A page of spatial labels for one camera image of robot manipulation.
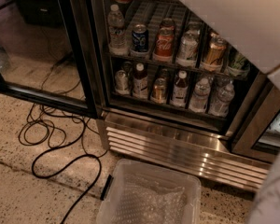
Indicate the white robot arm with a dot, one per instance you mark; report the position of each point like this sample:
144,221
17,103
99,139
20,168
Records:
253,27

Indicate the gold can bottom shelf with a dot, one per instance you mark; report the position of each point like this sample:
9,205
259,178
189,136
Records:
159,90

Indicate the silver can bottom shelf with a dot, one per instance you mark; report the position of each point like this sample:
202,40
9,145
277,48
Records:
122,83

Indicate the stainless steel display fridge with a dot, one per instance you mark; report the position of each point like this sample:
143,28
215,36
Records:
191,84

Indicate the red coke can front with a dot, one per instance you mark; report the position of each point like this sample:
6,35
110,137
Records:
163,51

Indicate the clear water bottle middle shelf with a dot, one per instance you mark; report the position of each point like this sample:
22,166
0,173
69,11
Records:
117,32

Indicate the blue pepsi can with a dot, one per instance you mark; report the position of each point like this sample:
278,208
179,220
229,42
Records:
139,47

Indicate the silver soda can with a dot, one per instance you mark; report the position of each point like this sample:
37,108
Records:
187,53

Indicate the red coke can behind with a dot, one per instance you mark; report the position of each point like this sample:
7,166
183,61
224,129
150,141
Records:
168,23

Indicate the gold soda can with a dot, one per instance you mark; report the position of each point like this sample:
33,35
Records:
213,56

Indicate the green soda can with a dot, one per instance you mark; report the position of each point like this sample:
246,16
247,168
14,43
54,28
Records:
238,64

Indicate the open glass fridge door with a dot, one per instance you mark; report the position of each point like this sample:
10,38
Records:
42,56

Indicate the closed right fridge door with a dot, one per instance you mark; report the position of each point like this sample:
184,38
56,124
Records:
259,136

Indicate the brown juice bottle left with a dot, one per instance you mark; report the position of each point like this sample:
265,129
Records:
140,89

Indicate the brown juice bottle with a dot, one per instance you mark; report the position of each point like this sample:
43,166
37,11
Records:
140,89
180,89

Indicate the brown juice bottle right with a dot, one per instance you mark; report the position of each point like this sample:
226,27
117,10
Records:
180,89

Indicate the water bottle bottom left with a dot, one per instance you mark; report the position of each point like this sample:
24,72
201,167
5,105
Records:
199,98

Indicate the water bottle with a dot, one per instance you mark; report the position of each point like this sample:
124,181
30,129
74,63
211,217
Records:
221,100
199,98

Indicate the water bottle bottom right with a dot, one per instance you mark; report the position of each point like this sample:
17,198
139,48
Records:
221,100

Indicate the clear plastic bin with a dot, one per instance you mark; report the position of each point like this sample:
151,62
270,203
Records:
116,184

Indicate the bubble wrap sheet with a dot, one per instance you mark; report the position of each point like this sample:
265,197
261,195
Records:
149,202

